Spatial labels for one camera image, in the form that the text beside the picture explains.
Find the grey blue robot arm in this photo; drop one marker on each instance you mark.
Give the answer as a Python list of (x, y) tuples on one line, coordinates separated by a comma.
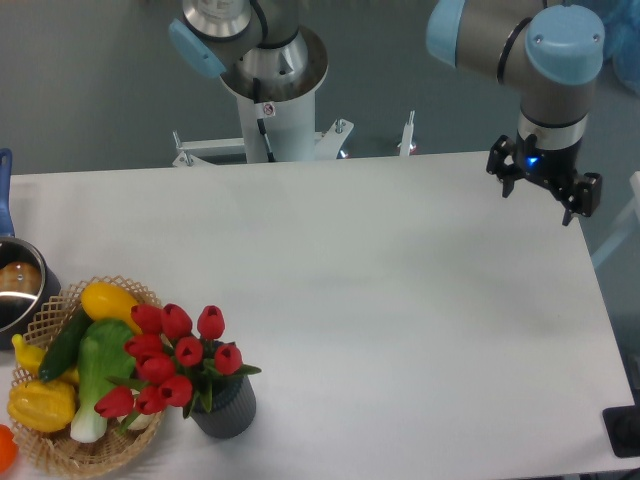
[(549, 52)]

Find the green bok choy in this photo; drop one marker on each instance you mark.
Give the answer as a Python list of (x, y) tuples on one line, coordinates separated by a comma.
[(101, 355)]

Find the dark green cucumber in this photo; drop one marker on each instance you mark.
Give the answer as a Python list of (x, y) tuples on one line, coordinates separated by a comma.
[(68, 339)]

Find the white garlic bulb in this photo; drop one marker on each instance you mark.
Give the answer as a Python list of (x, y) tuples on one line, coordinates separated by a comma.
[(141, 422)]

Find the blue plastic bag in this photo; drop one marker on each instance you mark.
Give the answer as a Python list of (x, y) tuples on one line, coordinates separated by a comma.
[(621, 21)]

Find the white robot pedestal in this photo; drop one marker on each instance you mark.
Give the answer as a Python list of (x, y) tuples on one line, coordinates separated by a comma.
[(279, 82)]

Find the yellow bell pepper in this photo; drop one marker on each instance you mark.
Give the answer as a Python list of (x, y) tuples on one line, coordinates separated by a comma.
[(44, 407)]

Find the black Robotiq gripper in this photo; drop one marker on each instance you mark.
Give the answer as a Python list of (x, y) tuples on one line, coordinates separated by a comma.
[(509, 162)]

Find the yellow banana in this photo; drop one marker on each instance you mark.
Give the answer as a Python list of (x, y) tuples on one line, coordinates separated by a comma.
[(27, 355)]

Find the red tulip bouquet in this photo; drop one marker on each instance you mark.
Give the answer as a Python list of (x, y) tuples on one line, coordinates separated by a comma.
[(170, 346)]

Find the yellow squash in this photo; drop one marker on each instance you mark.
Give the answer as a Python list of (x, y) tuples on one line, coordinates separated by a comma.
[(103, 300)]

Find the blue handled steel pot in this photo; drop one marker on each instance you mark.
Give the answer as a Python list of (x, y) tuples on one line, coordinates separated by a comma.
[(27, 281)]

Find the orange fruit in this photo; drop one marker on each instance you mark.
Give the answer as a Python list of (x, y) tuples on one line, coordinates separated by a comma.
[(8, 448)]

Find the black device at table edge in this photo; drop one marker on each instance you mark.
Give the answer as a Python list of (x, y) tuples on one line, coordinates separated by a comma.
[(622, 426)]

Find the white base bracket with bolts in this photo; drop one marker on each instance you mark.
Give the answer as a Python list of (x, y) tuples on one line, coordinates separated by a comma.
[(266, 143)]

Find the dark grey ribbed vase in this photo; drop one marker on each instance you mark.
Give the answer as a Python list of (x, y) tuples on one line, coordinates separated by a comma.
[(223, 403)]

